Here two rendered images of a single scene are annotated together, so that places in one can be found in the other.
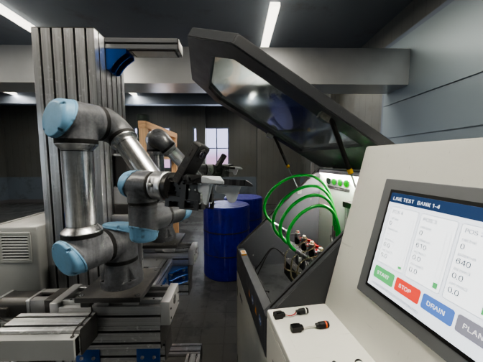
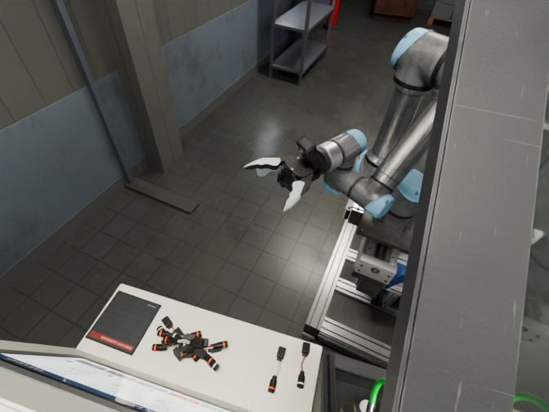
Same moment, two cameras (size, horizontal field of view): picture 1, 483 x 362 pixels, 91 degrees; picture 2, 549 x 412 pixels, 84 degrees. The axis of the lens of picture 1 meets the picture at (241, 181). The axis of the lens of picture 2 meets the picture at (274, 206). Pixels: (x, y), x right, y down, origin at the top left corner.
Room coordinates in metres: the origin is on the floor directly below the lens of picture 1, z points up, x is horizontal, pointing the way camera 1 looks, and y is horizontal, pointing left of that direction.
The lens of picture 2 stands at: (0.74, -0.45, 1.95)
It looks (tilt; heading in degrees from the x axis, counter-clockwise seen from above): 48 degrees down; 112
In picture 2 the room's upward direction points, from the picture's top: 5 degrees clockwise
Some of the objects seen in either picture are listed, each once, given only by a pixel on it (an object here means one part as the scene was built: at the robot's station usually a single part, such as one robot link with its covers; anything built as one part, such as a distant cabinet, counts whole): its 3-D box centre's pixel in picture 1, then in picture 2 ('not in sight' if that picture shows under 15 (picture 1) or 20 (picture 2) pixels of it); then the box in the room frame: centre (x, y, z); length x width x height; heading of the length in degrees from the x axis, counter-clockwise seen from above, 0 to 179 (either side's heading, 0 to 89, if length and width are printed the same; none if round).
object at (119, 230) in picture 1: (118, 239); (405, 190); (0.87, 0.46, 1.20); 0.13 x 0.12 x 0.14; 155
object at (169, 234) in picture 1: (162, 230); not in sight; (1.37, 0.47, 1.09); 0.15 x 0.15 x 0.10
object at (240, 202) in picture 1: (235, 230); not in sight; (3.42, 0.09, 0.47); 1.27 x 0.78 x 0.93; 174
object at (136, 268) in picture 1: (121, 268); (395, 212); (0.88, 0.46, 1.09); 0.15 x 0.15 x 0.10
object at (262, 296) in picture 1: (251, 286); (426, 398); (1.14, -0.05, 0.87); 0.62 x 0.04 x 0.16; 10
